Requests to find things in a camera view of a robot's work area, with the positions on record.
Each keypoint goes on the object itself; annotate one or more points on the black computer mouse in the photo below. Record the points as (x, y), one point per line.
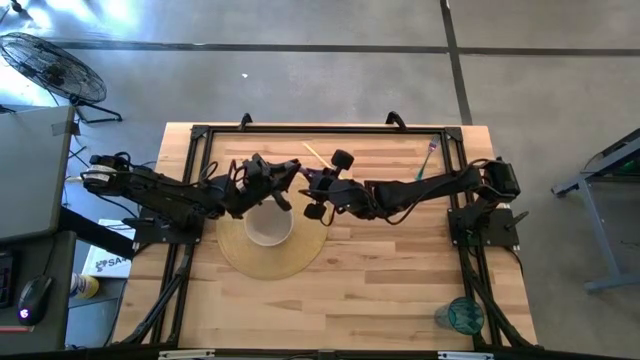
(34, 300)

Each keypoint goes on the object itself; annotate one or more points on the black keyboard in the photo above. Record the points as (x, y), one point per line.
(5, 280)

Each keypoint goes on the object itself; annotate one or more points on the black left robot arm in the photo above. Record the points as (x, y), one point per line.
(160, 195)

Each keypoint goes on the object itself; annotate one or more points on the dark desk top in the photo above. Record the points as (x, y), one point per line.
(30, 260)

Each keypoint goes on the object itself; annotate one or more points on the white printed cardboard box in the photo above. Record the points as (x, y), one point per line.
(107, 262)

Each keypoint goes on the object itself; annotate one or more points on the round woven yellow placemat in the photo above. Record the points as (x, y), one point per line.
(275, 262)

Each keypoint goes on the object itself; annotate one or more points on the blue faceted plastic cup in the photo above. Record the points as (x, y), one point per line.
(462, 316)

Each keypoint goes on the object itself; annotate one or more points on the yellow can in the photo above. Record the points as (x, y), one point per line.
(86, 286)

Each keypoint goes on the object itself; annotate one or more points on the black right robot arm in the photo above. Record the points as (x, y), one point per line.
(425, 192)

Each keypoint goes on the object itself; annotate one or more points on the pale wooden chopstick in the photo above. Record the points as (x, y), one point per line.
(315, 153)

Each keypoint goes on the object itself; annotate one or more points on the grey metal table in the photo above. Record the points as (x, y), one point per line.
(597, 230)

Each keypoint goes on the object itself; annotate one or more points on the grey raised desk top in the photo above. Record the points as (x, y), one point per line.
(30, 170)

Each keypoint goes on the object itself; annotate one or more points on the white ribbed bowl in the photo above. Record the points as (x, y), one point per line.
(267, 225)

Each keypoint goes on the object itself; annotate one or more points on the white bracket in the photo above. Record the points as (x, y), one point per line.
(187, 354)
(465, 355)

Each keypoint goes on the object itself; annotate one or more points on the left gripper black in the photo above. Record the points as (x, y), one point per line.
(250, 185)

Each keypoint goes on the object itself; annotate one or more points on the black floor fan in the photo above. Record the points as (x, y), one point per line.
(55, 70)

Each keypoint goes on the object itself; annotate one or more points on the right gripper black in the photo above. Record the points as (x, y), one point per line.
(340, 192)

